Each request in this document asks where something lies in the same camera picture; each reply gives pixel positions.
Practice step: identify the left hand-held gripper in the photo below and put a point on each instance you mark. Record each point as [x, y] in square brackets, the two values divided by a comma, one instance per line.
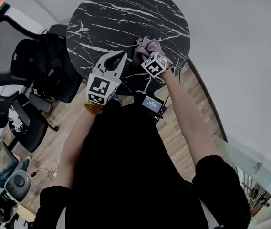
[99, 87]

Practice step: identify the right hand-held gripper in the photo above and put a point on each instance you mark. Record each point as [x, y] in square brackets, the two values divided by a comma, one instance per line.
[154, 65]

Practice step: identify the purple grey cloth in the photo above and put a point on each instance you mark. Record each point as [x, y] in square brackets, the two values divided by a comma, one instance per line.
[148, 45]

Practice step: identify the person's left forearm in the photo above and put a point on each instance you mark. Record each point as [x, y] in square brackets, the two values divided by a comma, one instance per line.
[76, 139]

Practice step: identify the person's right forearm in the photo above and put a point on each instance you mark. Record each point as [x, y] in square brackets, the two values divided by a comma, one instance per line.
[185, 118]

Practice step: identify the black device with screen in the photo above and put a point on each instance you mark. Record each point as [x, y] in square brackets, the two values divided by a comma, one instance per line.
[152, 104]

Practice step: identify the black backpack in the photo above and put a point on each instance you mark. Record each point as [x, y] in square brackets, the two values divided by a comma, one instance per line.
[56, 68]

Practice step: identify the curved brown baseboard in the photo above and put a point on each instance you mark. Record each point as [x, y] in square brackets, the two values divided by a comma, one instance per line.
[209, 99]

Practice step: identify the person's black clothing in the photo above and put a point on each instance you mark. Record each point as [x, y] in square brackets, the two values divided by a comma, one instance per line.
[126, 170]

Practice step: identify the black power adapter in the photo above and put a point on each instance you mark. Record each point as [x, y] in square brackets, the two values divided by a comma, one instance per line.
[33, 174]

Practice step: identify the glass railing panel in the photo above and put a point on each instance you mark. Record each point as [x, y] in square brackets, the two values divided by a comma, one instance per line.
[250, 163]

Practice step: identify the white grey round-topped machine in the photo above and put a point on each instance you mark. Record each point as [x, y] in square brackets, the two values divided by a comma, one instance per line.
[15, 187]

